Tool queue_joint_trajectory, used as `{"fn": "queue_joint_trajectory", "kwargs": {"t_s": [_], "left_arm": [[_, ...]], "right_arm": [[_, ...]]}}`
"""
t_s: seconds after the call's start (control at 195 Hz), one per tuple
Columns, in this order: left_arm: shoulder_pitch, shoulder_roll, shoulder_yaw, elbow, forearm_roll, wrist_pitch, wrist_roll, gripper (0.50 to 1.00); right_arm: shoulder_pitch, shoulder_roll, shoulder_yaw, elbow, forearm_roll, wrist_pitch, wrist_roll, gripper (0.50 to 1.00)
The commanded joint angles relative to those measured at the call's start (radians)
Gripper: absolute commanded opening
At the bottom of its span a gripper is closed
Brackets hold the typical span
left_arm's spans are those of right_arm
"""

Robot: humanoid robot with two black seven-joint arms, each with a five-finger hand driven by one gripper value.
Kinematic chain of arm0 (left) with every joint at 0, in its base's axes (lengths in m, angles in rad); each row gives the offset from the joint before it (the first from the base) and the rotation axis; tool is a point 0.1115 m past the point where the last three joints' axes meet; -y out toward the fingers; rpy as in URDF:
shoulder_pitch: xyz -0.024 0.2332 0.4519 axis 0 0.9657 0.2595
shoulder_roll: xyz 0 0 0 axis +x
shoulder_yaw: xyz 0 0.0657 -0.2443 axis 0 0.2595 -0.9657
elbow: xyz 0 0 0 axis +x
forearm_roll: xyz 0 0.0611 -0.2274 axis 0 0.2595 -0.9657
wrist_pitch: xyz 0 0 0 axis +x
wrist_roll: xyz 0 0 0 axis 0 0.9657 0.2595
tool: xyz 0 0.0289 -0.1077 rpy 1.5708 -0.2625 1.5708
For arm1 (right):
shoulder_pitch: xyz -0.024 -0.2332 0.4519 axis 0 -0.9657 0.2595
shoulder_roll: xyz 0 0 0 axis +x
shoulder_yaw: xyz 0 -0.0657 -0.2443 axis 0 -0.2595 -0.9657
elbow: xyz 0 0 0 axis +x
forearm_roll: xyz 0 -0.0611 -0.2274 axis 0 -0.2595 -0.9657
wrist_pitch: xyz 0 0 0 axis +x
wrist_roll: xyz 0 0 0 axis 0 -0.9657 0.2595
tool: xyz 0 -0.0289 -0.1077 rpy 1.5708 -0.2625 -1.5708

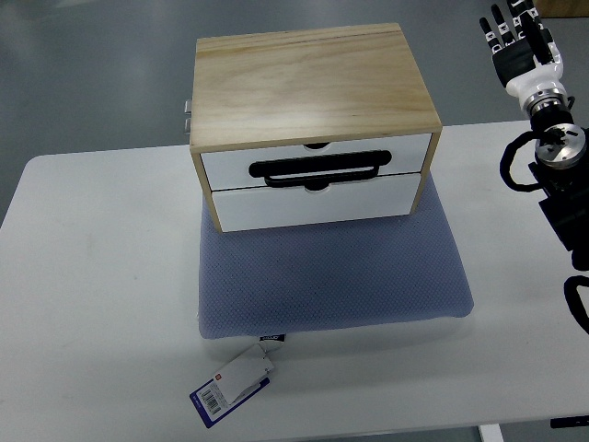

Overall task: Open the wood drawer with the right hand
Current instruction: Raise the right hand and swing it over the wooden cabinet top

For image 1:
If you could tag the wooden drawer cabinet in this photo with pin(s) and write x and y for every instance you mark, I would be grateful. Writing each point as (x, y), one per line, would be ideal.
(312, 88)

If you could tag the metal table bracket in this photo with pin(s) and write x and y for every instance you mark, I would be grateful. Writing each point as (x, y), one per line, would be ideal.
(187, 108)

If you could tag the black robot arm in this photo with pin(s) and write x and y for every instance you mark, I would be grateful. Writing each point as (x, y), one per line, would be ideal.
(560, 170)

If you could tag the black table edge control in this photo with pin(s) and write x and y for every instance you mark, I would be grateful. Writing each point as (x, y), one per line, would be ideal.
(569, 422)

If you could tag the white drawer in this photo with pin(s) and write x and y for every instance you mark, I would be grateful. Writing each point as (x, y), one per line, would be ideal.
(228, 170)

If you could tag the black drawer handle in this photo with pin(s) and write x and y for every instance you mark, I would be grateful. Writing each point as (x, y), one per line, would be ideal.
(317, 173)

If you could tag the white and blue hang tag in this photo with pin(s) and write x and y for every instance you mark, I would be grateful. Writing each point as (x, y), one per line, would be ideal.
(232, 385)

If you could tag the white table leg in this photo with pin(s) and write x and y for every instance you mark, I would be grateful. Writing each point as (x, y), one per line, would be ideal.
(490, 433)

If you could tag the cardboard box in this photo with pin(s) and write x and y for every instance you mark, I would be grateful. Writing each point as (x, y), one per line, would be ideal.
(563, 8)

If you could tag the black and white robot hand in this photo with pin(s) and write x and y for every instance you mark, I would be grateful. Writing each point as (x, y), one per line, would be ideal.
(525, 56)

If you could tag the blue mesh cushion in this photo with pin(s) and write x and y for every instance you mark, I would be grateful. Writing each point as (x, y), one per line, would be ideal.
(331, 276)

